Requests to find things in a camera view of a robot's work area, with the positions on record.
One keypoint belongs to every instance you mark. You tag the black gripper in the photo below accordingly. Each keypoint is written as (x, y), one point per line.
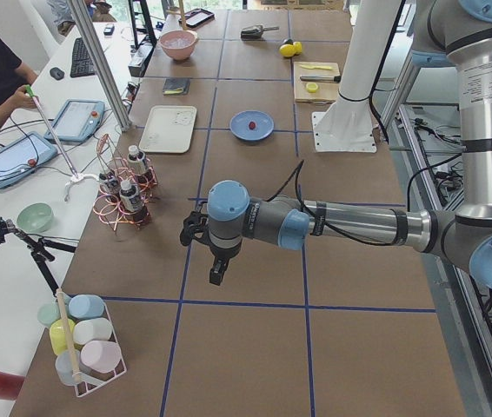
(222, 255)

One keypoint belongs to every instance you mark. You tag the blue plate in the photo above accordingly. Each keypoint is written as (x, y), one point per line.
(238, 125)

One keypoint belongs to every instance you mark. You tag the bottle with white cap lower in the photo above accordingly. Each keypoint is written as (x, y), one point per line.
(132, 201)

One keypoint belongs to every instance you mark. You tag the bottle with white cap left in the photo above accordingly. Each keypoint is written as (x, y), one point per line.
(137, 161)

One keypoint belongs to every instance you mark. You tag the cream bear tray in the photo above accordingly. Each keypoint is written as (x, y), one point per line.
(168, 129)

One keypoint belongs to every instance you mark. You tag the blue cup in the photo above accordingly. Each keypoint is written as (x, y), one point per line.
(84, 307)

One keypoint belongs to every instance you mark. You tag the grey yellow folded cloth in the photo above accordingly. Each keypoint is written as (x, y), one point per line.
(176, 86)

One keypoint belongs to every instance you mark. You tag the white cup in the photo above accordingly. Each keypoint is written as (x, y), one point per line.
(97, 329)

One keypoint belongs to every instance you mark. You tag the blue teach pendant far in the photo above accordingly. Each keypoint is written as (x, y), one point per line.
(78, 120)

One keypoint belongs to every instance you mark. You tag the blue teach pendant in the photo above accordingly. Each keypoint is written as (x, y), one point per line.
(20, 158)
(78, 120)

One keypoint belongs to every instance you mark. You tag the pink cup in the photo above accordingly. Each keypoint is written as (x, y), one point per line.
(101, 356)

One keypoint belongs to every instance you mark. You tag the mint green bowl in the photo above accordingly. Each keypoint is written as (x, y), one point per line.
(35, 218)

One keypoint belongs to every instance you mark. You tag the yellow cup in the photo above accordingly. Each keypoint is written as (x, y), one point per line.
(57, 337)

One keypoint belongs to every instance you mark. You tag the wooden cutting board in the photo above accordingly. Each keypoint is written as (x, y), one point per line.
(327, 93)

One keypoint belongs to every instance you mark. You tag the pink bowl with ice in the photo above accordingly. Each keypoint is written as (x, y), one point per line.
(179, 44)

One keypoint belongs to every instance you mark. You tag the steel cylinder with black cap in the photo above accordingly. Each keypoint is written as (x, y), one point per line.
(321, 79)

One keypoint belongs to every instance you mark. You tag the black keyboard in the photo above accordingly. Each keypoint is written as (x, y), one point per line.
(81, 62)

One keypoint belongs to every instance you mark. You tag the yellow lemon round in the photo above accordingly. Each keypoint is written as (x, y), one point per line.
(287, 50)

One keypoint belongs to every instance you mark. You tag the blue teach pendant near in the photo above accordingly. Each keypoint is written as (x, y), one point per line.
(20, 158)

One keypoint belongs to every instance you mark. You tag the steel scoop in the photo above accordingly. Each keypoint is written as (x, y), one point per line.
(255, 32)

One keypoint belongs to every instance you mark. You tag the yellow plastic knife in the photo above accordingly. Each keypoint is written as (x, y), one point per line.
(315, 67)

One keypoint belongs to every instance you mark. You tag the yellow lemon oblong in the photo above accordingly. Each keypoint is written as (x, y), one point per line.
(298, 47)

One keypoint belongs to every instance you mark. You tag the black computer mouse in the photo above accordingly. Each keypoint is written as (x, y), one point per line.
(56, 73)

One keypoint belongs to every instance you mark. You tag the copper wire bottle rack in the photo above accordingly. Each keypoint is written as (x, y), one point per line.
(113, 213)

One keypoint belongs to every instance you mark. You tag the white wire cup rack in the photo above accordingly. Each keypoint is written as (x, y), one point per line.
(70, 370)

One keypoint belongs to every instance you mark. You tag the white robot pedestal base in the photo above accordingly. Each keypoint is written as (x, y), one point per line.
(347, 126)

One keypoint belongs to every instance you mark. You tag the aluminium frame post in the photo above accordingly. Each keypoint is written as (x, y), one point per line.
(91, 40)

